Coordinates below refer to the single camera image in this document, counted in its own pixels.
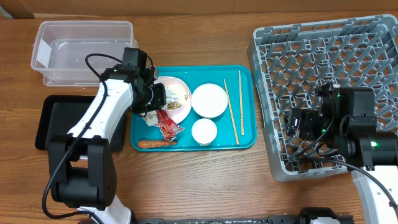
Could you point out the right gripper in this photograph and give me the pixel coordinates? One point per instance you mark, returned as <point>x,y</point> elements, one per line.
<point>308,119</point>

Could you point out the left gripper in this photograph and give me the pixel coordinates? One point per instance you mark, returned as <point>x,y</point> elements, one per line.
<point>158,102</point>

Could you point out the red snack wrapper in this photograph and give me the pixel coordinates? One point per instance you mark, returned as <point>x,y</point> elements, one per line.
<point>168,127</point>

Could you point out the white bowl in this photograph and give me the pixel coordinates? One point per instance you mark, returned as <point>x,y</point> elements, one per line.
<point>209,100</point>

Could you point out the grey dishwasher rack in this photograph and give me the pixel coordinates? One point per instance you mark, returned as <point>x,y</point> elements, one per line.
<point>288,63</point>

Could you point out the wooden chopstick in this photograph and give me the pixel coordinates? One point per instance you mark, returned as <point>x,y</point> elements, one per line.
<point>231,113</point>
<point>241,103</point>

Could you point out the white cup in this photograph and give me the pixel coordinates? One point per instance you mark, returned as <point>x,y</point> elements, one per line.
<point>204,131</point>

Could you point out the white tissue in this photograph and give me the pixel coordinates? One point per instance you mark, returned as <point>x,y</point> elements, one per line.
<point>151,118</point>

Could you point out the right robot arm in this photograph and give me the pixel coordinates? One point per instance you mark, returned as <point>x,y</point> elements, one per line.
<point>343,132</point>

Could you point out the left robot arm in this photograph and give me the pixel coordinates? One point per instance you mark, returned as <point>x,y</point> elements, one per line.
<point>83,177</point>

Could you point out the pink bowl with food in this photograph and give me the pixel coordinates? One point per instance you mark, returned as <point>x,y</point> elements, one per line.
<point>178,86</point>

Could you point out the orange carrot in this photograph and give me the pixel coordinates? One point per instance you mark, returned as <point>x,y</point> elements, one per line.
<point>151,144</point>

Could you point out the teal serving tray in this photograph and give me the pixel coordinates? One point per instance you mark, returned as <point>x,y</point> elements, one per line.
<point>194,76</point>

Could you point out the black plastic tray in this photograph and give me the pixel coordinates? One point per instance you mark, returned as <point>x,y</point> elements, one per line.
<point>59,114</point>

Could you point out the clear plastic storage bin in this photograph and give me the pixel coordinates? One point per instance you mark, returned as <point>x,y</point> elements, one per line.
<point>60,49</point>

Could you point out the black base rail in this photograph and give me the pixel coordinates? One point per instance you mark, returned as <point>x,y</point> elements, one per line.
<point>308,215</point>

